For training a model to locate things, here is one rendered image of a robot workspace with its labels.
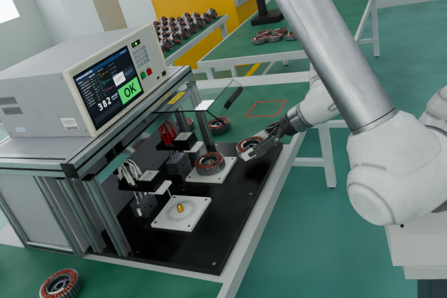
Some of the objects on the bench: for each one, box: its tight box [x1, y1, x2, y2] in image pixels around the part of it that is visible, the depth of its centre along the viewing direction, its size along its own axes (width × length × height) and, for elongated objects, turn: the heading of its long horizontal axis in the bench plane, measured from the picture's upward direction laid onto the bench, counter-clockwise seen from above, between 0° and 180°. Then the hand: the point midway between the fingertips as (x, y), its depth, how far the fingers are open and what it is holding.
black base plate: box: [87, 142, 283, 276], centre depth 140 cm, size 47×64×2 cm
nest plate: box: [151, 195, 212, 231], centre depth 129 cm, size 15×15×1 cm
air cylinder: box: [166, 153, 189, 175], centre depth 154 cm, size 5×8×6 cm
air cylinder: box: [130, 192, 158, 218], centre depth 135 cm, size 5×8×6 cm
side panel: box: [0, 174, 88, 258], centre depth 126 cm, size 28×3×32 cm, turn 92°
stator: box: [194, 152, 225, 176], centre depth 147 cm, size 11×11×4 cm
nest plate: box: [186, 157, 237, 184], centre depth 148 cm, size 15×15×1 cm
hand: (251, 146), depth 144 cm, fingers closed on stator, 11 cm apart
